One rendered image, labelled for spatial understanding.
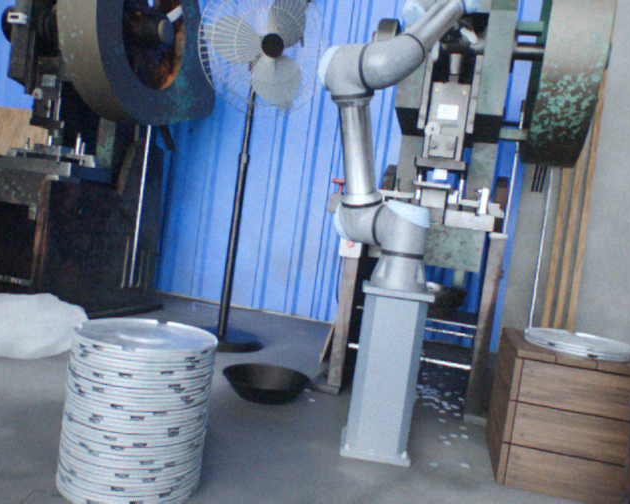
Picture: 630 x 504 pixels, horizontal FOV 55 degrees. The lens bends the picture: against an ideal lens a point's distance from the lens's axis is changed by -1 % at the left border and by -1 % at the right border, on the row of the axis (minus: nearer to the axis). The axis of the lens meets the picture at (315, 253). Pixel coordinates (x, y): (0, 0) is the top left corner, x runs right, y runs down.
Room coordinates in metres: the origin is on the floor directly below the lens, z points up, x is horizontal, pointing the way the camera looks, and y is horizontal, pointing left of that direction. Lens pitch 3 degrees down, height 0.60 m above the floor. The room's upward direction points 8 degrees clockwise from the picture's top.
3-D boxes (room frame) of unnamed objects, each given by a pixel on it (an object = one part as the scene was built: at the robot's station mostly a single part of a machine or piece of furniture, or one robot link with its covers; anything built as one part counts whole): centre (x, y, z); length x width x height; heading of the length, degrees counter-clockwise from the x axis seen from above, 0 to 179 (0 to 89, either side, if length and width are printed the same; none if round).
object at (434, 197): (2.18, -0.39, 0.72); 0.25 x 0.14 x 0.14; 165
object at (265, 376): (1.98, 0.10, 0.04); 0.30 x 0.30 x 0.07
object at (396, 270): (1.63, -0.23, 0.50); 0.15 x 0.15 x 0.10
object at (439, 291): (2.34, -0.43, 0.36); 0.34 x 0.34 x 0.10
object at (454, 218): (2.34, -0.43, 0.68); 0.45 x 0.30 x 0.06; 75
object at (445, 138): (2.30, -0.42, 1.04); 0.17 x 0.15 x 0.30; 165
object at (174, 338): (1.25, 0.33, 0.32); 0.29 x 0.29 x 0.01
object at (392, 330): (1.63, -0.23, 0.23); 0.19 x 0.19 x 0.45; 86
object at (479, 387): (2.41, -0.73, 0.45); 0.92 x 0.12 x 0.90; 165
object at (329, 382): (2.55, -0.21, 0.45); 0.92 x 0.12 x 0.90; 165
